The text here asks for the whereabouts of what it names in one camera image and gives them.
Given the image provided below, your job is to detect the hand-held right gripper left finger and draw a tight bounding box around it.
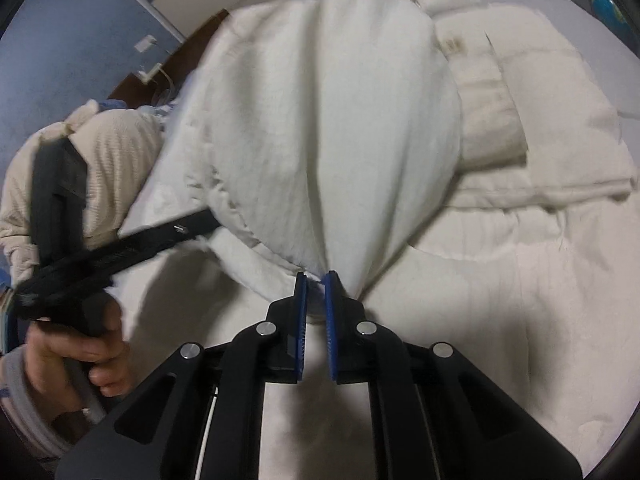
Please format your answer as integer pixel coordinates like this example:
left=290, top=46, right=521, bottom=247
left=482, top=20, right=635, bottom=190
left=55, top=272, right=308, bottom=480

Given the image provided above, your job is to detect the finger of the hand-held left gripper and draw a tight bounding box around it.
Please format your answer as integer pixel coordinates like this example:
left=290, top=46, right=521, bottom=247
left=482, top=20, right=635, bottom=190
left=86, top=208, right=221, bottom=282

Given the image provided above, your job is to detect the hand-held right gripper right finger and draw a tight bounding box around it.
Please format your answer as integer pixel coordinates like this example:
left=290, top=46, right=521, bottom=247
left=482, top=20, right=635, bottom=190
left=324, top=270, right=583, bottom=480

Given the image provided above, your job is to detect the white hooded padded jacket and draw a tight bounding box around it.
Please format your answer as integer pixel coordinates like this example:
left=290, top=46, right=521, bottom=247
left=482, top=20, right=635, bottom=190
left=105, top=0, right=640, bottom=480

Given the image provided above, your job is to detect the person's left hand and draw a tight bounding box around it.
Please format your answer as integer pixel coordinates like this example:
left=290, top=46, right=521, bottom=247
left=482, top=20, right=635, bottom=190
left=25, top=300, right=134, bottom=431

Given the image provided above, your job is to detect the cream fleece blanket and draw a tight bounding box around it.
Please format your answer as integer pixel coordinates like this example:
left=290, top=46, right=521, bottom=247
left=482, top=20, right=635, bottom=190
left=0, top=99, right=166, bottom=286

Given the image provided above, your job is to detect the blue cloth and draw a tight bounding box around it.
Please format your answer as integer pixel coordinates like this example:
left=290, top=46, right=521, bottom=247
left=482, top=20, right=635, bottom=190
left=97, top=99, right=172, bottom=122

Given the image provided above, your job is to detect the brown wooden headboard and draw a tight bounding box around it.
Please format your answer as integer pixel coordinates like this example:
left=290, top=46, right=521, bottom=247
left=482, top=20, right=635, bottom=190
left=107, top=7, right=236, bottom=111

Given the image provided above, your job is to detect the grey bed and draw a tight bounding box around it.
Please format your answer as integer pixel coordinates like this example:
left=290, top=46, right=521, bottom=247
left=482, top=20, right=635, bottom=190
left=425, top=0, right=636, bottom=126

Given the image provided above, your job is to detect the blue globe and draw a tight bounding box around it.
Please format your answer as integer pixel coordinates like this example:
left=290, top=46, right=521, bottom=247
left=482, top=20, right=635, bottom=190
left=587, top=0, right=632, bottom=42

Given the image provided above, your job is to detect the white charging cable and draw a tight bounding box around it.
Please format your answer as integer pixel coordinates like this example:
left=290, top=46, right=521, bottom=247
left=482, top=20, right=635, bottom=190
left=159, top=67, right=177, bottom=107

